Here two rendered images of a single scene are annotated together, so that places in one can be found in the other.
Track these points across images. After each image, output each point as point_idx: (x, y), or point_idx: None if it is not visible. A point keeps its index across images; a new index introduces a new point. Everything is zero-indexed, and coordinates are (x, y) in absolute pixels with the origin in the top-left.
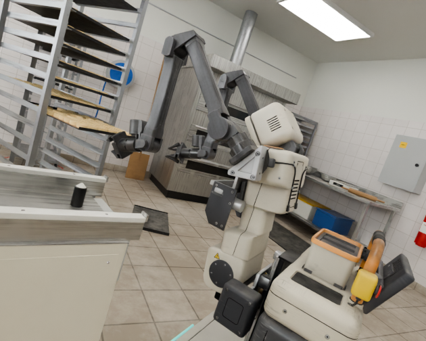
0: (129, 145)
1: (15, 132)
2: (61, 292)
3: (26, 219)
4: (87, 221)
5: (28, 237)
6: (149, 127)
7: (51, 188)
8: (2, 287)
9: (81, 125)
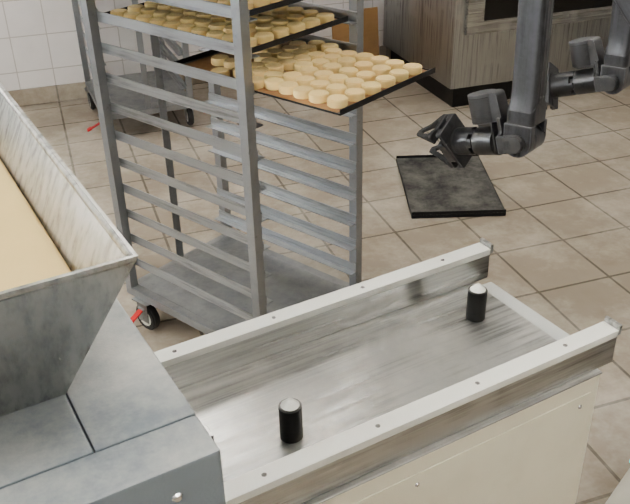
0: (481, 147)
1: (193, 134)
2: (531, 461)
3: (487, 394)
4: (548, 367)
5: (490, 412)
6: (520, 109)
7: (420, 296)
8: (475, 476)
9: (339, 102)
